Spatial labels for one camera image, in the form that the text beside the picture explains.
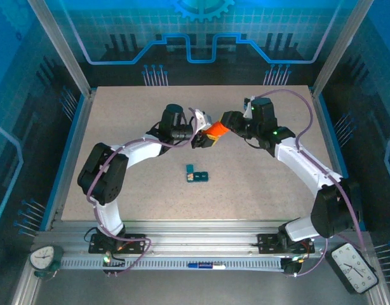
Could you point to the orange pill bottle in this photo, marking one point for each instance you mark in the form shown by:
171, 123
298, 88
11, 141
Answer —
217, 129

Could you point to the teal building block piece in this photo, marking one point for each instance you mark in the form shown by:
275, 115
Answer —
201, 176

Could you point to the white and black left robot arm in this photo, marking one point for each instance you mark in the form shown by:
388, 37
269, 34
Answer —
141, 151

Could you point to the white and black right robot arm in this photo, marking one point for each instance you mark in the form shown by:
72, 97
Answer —
306, 162

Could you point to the blue and white marker pen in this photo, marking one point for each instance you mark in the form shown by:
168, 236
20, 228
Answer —
206, 266

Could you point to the small black controller box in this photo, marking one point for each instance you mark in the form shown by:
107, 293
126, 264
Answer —
291, 267
110, 260

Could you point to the black rectangular alarm clock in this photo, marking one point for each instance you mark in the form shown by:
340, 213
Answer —
352, 268

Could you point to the round green desk clock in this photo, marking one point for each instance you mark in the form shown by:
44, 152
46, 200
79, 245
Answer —
42, 257

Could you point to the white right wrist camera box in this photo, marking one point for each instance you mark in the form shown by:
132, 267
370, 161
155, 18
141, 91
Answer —
248, 111

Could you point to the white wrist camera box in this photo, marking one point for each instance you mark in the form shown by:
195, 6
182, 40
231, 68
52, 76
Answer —
248, 111
203, 119

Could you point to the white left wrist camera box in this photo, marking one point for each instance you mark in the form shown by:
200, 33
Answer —
203, 119

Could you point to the aluminium table side rail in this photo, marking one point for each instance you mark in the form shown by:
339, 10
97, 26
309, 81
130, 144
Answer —
84, 114
329, 143

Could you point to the aluminium extrusion base frame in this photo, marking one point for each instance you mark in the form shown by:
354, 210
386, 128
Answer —
198, 235

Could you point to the aluminium frame post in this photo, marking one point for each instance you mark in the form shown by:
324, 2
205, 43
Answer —
62, 47
340, 47

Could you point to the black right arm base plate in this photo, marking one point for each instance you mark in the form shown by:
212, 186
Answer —
268, 243

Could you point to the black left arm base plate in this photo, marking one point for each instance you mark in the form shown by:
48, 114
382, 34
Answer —
134, 243

